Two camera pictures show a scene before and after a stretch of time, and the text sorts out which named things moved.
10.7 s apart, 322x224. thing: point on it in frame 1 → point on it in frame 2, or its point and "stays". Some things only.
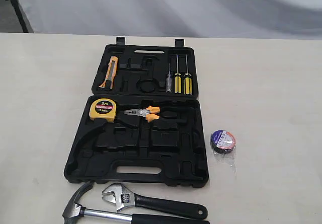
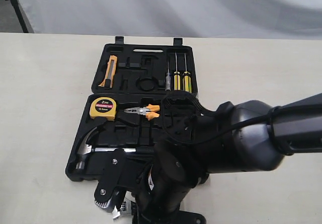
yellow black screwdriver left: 177,79 stays
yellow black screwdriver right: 187,81 stays
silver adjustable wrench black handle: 126,199 → 126,207
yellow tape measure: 103,108 stays
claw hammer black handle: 76,214 → 86,150
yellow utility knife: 109,81 stays
